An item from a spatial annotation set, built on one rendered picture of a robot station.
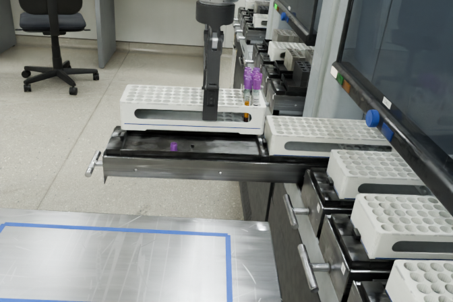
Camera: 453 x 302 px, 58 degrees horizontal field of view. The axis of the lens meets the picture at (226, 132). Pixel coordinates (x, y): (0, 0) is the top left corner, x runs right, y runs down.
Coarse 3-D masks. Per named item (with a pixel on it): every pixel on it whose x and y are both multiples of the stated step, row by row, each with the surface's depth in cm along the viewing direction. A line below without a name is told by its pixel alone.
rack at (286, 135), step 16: (272, 128) 89; (288, 128) 90; (304, 128) 91; (320, 128) 93; (336, 128) 93; (352, 128) 93; (368, 128) 93; (272, 144) 88; (288, 144) 96; (304, 144) 96; (320, 144) 97; (336, 144) 97; (352, 144) 94; (368, 144) 89; (384, 144) 89
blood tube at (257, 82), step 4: (256, 80) 82; (260, 80) 83; (256, 84) 83; (260, 84) 83; (256, 88) 83; (260, 88) 83; (256, 92) 83; (256, 96) 84; (256, 100) 84; (256, 104) 84
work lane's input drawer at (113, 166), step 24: (120, 144) 88; (144, 144) 91; (168, 144) 92; (216, 144) 94; (240, 144) 95; (264, 144) 92; (120, 168) 86; (144, 168) 87; (168, 168) 87; (192, 168) 87; (216, 168) 88; (240, 168) 88; (264, 168) 88; (288, 168) 88
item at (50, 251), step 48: (0, 240) 59; (48, 240) 60; (96, 240) 61; (144, 240) 62; (192, 240) 62; (240, 240) 63; (0, 288) 52; (48, 288) 52; (96, 288) 53; (144, 288) 54; (192, 288) 54; (240, 288) 55
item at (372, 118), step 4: (368, 112) 69; (372, 112) 68; (376, 112) 68; (368, 116) 69; (372, 116) 68; (376, 116) 68; (368, 120) 69; (372, 120) 68; (376, 120) 68; (368, 124) 69; (372, 124) 68; (376, 124) 68
